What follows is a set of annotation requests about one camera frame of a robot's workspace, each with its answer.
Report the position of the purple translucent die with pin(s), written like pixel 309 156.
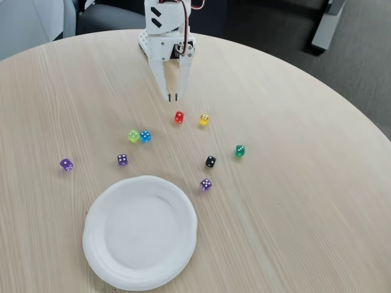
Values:
pixel 66 164
pixel 206 185
pixel 122 159

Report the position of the white paper plate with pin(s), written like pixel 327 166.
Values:
pixel 140 235

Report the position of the red translucent die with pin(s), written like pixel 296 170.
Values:
pixel 179 117

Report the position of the yellow translucent die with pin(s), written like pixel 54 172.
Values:
pixel 204 119

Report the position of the black chair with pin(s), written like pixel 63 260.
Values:
pixel 110 19

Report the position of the blue translucent die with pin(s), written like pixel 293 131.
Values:
pixel 145 136

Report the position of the light green translucent die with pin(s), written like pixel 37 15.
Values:
pixel 133 135

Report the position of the black die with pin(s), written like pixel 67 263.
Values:
pixel 210 161

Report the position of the dark green translucent die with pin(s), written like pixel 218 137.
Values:
pixel 239 151

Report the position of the black sofa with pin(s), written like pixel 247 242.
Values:
pixel 268 18

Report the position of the white cabinet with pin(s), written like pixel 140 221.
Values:
pixel 27 24

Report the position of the grey furniture leg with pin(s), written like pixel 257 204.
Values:
pixel 327 27

